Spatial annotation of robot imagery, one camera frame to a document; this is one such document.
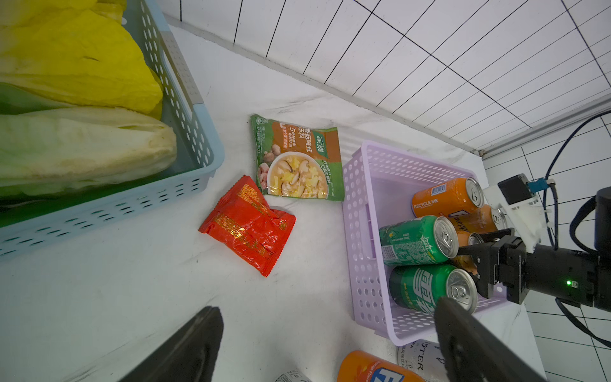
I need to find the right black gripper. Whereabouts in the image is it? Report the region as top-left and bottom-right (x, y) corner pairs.
(458, 229), (528, 304)

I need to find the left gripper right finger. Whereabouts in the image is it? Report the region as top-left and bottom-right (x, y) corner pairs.
(434, 297), (545, 382)

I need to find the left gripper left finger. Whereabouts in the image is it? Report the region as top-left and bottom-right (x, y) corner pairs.
(123, 307), (224, 382)

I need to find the purple plastic basket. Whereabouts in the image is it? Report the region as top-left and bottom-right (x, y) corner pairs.
(342, 141), (477, 346)

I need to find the silver white drink can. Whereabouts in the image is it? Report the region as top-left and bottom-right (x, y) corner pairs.
(275, 370), (312, 382)

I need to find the blue plastic basket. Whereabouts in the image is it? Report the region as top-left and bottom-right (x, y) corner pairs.
(1, 1), (224, 259)

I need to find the orange gold can right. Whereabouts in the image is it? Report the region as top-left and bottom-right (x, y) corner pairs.
(450, 205), (509, 234)

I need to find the orange Fanta can rear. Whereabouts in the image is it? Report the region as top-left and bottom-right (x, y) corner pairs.
(411, 178), (485, 217)

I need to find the green Sprite can rear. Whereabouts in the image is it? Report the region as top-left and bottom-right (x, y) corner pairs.
(379, 216), (459, 267)

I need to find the green sprite can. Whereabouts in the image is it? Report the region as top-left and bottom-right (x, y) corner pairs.
(389, 264), (478, 314)
(379, 216), (459, 267)

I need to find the green Sprite can front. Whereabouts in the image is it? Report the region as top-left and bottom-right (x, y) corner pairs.
(389, 264), (478, 314)

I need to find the red snack packet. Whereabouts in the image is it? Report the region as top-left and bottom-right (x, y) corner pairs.
(199, 175), (297, 277)

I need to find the green soup mix packet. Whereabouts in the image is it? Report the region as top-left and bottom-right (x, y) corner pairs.
(249, 114), (345, 202)

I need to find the green lettuce cabbage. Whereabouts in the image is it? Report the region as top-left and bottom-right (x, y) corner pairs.
(1, 107), (178, 200)

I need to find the yellow napa cabbage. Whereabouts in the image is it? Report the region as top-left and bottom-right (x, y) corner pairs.
(1, 1), (162, 119)

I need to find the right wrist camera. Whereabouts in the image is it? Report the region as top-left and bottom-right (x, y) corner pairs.
(483, 173), (555, 253)

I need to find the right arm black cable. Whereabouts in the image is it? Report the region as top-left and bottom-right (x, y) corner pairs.
(541, 109), (611, 350)

